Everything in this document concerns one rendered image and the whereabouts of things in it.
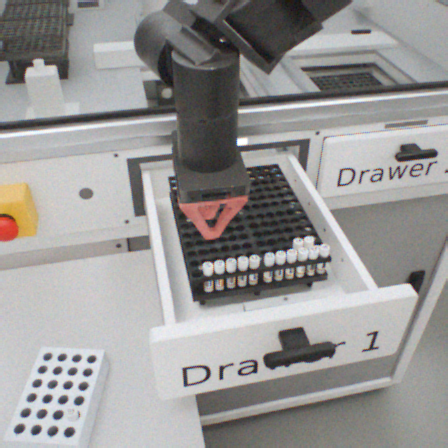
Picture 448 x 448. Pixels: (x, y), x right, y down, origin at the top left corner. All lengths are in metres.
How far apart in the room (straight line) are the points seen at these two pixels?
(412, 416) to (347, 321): 1.06
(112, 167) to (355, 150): 0.39
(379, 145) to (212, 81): 0.48
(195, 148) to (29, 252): 0.49
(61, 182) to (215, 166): 0.36
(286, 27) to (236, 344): 0.31
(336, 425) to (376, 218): 0.73
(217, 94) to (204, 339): 0.24
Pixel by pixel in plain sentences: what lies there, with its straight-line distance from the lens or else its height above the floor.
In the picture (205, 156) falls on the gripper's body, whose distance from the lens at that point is 0.43.
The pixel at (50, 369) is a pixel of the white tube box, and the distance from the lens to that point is 0.64.
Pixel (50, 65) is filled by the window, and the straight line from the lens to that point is 0.69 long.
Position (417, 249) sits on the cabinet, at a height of 0.62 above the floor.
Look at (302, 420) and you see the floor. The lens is 1.49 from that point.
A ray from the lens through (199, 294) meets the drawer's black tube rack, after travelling 0.58.
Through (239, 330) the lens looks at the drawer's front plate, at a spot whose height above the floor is 0.92.
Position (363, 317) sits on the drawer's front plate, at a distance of 0.54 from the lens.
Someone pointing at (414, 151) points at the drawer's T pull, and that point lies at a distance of 0.83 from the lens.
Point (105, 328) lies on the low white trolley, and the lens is 0.71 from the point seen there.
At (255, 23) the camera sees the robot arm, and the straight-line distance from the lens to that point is 0.40.
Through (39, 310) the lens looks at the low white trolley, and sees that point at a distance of 0.76.
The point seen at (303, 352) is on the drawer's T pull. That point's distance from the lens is 0.49.
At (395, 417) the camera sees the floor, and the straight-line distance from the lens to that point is 1.56.
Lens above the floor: 1.31
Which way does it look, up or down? 40 degrees down
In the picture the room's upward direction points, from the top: straight up
